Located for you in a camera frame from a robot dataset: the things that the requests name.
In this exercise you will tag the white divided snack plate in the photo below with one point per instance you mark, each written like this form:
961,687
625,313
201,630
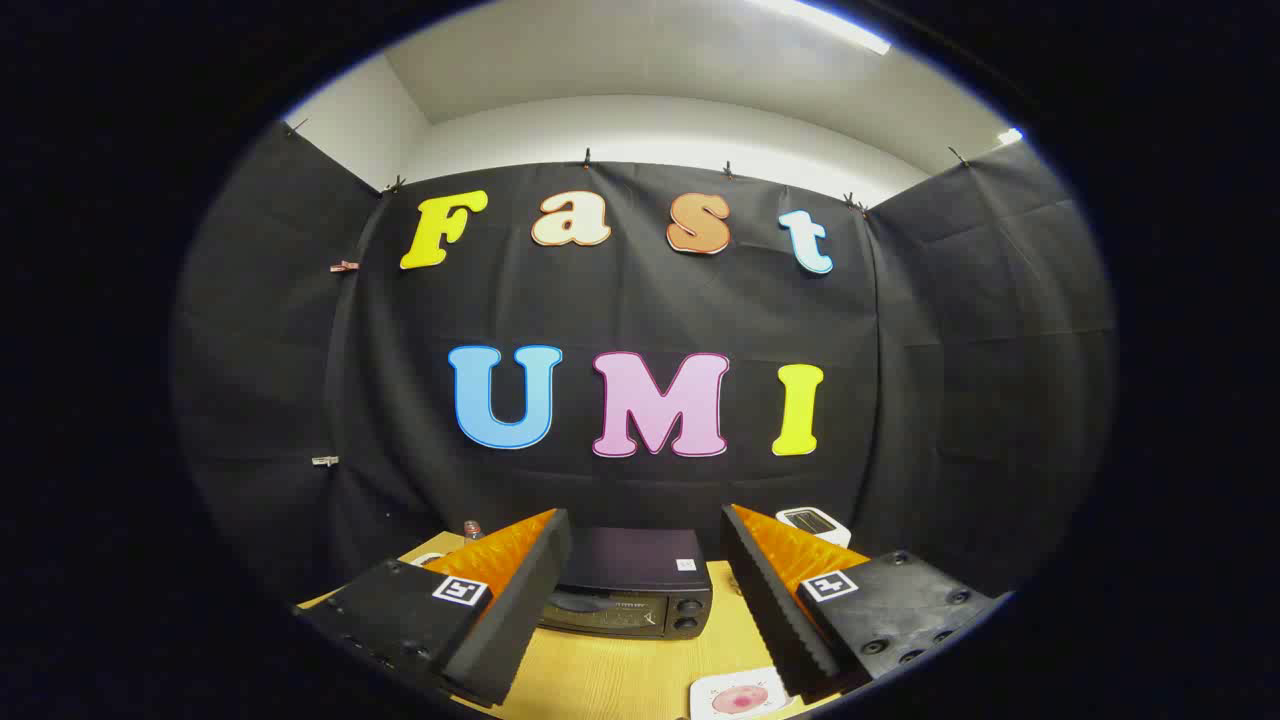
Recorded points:
430,558

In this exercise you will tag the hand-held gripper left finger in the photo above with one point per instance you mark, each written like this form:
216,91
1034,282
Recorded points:
525,600

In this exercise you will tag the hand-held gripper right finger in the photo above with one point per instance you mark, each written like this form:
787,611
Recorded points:
775,610

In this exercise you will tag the white square tray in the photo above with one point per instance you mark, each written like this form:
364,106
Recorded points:
705,695

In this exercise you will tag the white toaster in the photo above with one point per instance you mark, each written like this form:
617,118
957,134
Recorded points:
815,522

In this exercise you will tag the black backdrop cloth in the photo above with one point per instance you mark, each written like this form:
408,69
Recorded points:
650,310

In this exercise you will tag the black toaster oven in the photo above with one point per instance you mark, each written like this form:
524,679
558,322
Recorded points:
630,570

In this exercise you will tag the pink meat slice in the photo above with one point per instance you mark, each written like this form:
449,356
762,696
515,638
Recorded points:
740,700

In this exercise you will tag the clear plastic bottle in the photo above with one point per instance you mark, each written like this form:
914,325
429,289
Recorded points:
472,530

